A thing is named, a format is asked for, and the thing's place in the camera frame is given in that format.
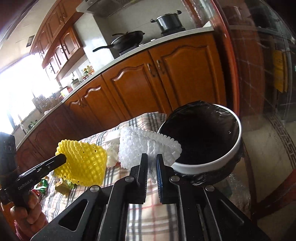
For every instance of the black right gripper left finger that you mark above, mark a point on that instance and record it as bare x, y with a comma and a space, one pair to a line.
115, 200

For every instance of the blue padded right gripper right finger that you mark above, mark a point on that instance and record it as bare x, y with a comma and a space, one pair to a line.
169, 188

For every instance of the white foam fruit net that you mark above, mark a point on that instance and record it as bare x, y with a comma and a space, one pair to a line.
134, 142

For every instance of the yellow foam fruit net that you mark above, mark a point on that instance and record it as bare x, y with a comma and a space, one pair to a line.
85, 163

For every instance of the white trash bin black liner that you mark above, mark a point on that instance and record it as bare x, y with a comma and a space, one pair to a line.
210, 136

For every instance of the wooden lower kitchen cabinets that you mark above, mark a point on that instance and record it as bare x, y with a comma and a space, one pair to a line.
160, 78

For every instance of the wooden kitchen cabinets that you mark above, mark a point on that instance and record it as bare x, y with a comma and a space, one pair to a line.
57, 42
160, 78

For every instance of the wooden upper kitchen cabinets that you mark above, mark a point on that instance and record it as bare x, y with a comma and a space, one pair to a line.
57, 42

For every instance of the person's left hand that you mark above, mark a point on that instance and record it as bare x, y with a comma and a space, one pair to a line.
28, 223

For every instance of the green candy wrapper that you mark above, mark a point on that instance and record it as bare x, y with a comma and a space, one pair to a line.
41, 188

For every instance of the plaid checkered tablecloth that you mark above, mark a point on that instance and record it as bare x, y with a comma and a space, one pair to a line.
150, 221

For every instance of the yellow snack wrapper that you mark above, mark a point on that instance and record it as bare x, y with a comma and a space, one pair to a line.
64, 187

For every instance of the kettle on counter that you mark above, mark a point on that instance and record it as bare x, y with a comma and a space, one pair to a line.
75, 83

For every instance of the black wok pan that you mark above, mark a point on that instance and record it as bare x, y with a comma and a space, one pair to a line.
124, 41

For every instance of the black cooking pot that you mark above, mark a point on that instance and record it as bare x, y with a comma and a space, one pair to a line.
168, 22

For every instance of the range hood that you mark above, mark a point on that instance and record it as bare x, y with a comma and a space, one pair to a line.
103, 8

